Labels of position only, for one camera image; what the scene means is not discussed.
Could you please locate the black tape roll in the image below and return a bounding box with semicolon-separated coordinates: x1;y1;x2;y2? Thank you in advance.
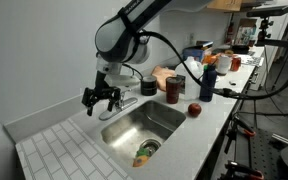
139;75;158;90
140;86;158;97

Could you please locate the printed paper sheet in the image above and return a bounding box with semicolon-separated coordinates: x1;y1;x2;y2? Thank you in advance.
239;54;264;68

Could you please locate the printed cardboard box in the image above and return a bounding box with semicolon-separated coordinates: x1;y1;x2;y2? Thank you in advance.
234;18;258;46

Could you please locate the white brick tile mat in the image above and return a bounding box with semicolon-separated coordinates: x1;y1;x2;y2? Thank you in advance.
14;118;134;180

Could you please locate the white mug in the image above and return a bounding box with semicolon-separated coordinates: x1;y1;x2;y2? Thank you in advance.
215;54;233;76

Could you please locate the dark blue bottle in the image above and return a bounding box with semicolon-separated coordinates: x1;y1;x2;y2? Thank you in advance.
198;63;218;103

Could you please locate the orange handled black clamp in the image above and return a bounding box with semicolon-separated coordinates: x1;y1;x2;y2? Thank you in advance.
231;115;257;139
224;160;266;180

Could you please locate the orange toy carrot green top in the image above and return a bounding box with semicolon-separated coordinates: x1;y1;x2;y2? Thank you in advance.
132;146;152;168

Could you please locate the dark red metal tumbler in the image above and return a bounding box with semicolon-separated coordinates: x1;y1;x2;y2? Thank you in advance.
165;76;183;105

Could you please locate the white wall outlet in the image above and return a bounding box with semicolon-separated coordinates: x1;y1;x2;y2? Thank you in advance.
188;32;196;46

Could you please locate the black perforated board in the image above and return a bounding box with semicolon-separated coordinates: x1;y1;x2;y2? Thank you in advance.
234;125;288;180

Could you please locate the orange plastic object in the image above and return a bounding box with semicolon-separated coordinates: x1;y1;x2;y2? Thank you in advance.
202;53;222;66

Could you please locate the black stereo camera bar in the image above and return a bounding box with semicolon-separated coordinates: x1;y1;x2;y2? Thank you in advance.
245;5;288;19

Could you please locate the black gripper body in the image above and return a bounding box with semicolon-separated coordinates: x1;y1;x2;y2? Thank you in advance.
81;70;122;102

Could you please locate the wooden wall cabinet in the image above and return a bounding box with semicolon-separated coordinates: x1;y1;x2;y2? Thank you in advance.
205;0;266;14

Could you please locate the peach cloth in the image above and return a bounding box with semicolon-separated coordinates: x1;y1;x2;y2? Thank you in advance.
150;65;177;93

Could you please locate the metal sink drain strainer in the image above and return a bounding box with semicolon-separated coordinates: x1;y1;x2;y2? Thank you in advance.
139;138;162;156

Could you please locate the stainless steel sink basin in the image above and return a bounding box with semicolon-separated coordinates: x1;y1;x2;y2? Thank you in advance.
100;99;187;168

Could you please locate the chrome faucet base with handle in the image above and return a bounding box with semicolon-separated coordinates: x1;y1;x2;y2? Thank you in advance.
98;87;139;122

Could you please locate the red bottle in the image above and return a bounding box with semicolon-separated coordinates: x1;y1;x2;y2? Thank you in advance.
226;21;235;45

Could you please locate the translucent plastic gallon jug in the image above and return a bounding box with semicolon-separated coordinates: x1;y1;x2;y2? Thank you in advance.
174;55;205;101

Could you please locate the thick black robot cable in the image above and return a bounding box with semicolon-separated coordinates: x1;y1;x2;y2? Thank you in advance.
121;29;288;102

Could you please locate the red apple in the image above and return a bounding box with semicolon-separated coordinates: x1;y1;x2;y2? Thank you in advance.
187;102;203;118

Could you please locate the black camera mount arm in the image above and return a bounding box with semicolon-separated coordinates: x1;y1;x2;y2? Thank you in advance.
254;16;288;50

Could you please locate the red can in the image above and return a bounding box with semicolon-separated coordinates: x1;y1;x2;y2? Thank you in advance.
229;55;243;73

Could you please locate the blue cardboard box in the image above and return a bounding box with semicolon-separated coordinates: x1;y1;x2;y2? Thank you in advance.
182;40;215;63

